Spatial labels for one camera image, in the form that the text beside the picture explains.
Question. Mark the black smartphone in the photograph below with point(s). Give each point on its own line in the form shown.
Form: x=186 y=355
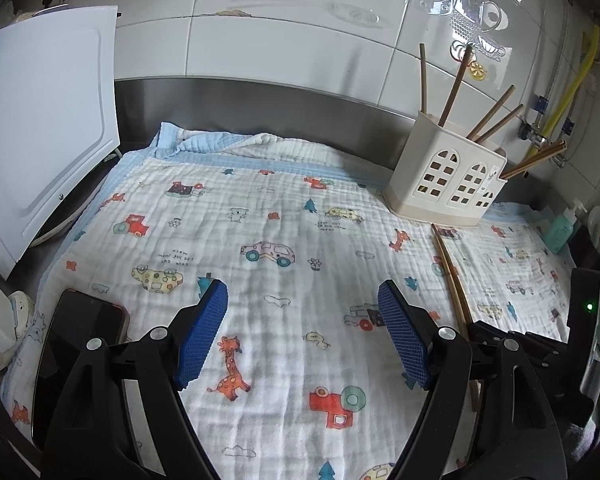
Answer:
x=75 y=320

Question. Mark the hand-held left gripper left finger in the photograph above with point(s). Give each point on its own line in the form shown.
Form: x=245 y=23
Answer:
x=202 y=332

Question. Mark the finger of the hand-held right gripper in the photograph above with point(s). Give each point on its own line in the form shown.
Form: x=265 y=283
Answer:
x=560 y=385
x=487 y=332

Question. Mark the white plastic spoon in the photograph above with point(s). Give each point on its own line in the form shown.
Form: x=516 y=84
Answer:
x=596 y=222

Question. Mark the brown wooden chopstick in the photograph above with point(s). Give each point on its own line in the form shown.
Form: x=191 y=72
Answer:
x=495 y=107
x=537 y=161
x=505 y=120
x=422 y=80
x=535 y=156
x=457 y=80

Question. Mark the metal pipe valves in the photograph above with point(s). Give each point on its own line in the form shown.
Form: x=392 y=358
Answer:
x=537 y=135

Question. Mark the cream plastic chopstick holder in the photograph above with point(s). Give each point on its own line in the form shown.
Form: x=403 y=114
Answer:
x=445 y=180

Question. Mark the white plastic board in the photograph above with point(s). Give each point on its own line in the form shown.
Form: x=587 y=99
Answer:
x=45 y=125

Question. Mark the pile of wooden chopsticks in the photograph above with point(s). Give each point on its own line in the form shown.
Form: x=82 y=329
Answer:
x=452 y=280

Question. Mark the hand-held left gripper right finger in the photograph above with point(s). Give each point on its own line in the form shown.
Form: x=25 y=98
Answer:
x=405 y=330

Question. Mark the printed cartoon blanket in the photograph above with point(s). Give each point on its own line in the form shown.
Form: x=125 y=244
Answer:
x=280 y=220

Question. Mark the teal pump soap bottle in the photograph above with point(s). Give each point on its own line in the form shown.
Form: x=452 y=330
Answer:
x=562 y=230

